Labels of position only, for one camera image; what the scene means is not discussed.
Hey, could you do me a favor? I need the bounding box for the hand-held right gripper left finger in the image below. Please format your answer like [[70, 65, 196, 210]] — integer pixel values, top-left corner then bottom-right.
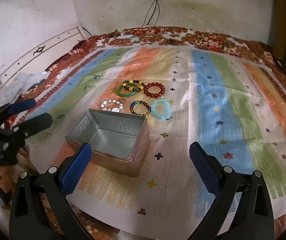
[[9, 142, 101, 240]]

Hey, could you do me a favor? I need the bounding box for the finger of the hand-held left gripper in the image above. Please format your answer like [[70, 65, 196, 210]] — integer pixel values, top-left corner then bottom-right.
[[0, 99, 36, 128], [10, 113, 53, 138]]

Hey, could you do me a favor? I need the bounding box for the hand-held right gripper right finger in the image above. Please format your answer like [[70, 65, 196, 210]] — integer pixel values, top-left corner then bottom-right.
[[189, 141, 274, 240]]

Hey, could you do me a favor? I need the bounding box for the rectangular metal tin box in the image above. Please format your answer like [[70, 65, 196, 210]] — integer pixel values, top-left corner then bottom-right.
[[65, 109, 150, 178]]

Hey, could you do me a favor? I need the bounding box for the white pearl bracelet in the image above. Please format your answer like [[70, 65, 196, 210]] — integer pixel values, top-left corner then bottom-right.
[[100, 99, 125, 113]]

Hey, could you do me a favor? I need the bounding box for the light blue beaded bracelet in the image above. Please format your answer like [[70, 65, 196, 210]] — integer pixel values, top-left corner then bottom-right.
[[151, 99, 172, 119]]

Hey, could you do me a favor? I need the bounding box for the multicolour beaded bracelet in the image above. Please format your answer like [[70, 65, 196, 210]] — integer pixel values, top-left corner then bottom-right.
[[129, 100, 151, 117]]

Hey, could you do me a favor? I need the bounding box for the green jade bangle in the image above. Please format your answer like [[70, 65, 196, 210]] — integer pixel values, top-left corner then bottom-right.
[[118, 84, 136, 97]]

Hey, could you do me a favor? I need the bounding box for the red beaded bracelet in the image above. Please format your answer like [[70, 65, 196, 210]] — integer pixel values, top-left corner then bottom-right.
[[143, 82, 166, 98]]

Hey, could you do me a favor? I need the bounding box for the yellow and black beaded bracelet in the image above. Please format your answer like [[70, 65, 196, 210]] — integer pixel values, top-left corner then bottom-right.
[[122, 79, 145, 93]]

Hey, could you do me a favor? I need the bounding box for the clear plastic bag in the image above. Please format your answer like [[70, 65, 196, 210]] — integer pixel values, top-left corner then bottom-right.
[[2, 71, 52, 101]]

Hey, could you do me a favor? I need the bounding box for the striped pastel mat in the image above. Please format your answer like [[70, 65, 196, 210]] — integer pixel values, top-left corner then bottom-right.
[[25, 45, 286, 230]]

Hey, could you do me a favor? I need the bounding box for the white wooden headboard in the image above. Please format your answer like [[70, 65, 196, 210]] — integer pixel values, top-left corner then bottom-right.
[[0, 25, 88, 98]]

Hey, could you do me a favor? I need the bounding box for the black power cable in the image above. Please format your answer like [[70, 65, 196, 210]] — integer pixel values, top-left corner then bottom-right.
[[154, 0, 160, 28], [113, 0, 157, 40]]

